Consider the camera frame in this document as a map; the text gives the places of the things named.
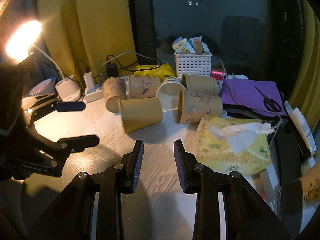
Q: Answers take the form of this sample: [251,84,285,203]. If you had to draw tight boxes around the printed paper cup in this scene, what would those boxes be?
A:
[103,77,126,113]
[128,75,161,99]
[177,89,222,124]
[181,74,219,95]

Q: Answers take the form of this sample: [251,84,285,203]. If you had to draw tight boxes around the printed paper cup front right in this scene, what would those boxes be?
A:
[177,89,222,124]

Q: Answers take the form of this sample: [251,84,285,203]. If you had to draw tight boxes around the yellow tissue pack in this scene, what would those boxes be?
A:
[195,115,275,175]

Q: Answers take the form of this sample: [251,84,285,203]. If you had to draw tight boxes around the white plastic basket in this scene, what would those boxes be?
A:
[175,53,212,80]

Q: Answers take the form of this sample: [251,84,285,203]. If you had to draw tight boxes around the black power adapter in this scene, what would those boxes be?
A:
[105,62,119,78]

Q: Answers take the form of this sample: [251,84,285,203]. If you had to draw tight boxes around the white inside paper cup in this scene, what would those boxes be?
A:
[156,76,185,111]

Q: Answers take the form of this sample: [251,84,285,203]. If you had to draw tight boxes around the purple cloth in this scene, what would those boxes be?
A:
[220,79,287,118]

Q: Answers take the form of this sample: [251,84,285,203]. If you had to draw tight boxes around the yellow curtain right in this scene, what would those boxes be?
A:
[289,0,319,130]

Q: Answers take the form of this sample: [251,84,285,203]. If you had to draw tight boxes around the white charger plug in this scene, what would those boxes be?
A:
[84,72,95,92]

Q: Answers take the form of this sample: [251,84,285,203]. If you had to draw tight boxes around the black scissors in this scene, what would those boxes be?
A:
[256,87,281,113]

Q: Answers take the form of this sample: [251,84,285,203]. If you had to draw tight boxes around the yellow curtain left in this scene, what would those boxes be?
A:
[36,0,136,75]

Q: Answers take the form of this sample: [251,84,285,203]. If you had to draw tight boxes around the yellow snack bag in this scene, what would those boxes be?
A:
[133,63,176,82]

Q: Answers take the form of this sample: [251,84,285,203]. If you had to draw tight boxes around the purple bowl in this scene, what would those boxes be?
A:
[25,77,56,97]

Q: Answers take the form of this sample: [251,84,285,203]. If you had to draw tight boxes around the white desk lamp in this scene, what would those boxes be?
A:
[5,20,81,102]

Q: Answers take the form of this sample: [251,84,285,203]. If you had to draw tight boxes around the printed paper cup back right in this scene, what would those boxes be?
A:
[181,74,219,95]

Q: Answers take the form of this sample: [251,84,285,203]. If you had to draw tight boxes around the plain brown paper cup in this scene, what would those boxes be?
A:
[118,98,163,134]

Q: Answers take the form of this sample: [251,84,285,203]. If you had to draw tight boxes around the white power strip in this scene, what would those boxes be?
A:
[83,84,104,103]

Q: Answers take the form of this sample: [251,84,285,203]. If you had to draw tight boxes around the printed paper cup left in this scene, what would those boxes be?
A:
[103,77,126,113]

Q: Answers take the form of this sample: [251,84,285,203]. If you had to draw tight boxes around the yellow curtain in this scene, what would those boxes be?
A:
[36,0,136,75]
[289,0,319,130]

